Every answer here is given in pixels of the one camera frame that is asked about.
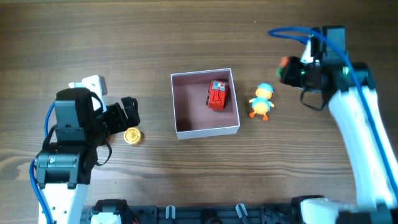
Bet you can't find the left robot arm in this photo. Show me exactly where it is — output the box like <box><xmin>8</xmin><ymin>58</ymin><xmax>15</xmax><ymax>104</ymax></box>
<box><xmin>29</xmin><ymin>88</ymin><xmax>140</xmax><ymax>223</ymax></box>

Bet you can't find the white box pink inside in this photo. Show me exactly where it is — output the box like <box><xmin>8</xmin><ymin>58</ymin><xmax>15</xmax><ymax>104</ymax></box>
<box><xmin>170</xmin><ymin>68</ymin><xmax>240</xmax><ymax>140</ymax></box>

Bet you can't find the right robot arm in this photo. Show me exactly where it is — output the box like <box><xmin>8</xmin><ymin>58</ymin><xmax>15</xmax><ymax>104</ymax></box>
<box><xmin>269</xmin><ymin>26</ymin><xmax>397</xmax><ymax>223</ymax></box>

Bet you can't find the yellow round wheel toy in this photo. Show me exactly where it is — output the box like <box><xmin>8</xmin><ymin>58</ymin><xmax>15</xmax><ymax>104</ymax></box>
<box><xmin>123</xmin><ymin>128</ymin><xmax>142</xmax><ymax>145</ymax></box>

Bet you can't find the red toy truck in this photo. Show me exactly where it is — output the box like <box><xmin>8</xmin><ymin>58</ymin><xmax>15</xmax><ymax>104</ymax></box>
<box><xmin>206</xmin><ymin>80</ymin><xmax>228</xmax><ymax>110</ymax></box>

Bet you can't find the colourful puzzle cube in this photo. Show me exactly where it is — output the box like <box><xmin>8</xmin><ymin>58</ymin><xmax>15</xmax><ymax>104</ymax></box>
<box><xmin>276</xmin><ymin>56</ymin><xmax>289</xmax><ymax>78</ymax></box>

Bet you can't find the yellow duck toy blue hat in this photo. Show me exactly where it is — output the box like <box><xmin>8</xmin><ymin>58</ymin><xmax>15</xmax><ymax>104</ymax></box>
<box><xmin>249</xmin><ymin>83</ymin><xmax>275</xmax><ymax>121</ymax></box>

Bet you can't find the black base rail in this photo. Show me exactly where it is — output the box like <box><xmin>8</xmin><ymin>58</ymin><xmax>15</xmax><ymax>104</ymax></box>
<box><xmin>80</xmin><ymin>199</ymin><xmax>306</xmax><ymax>224</ymax></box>

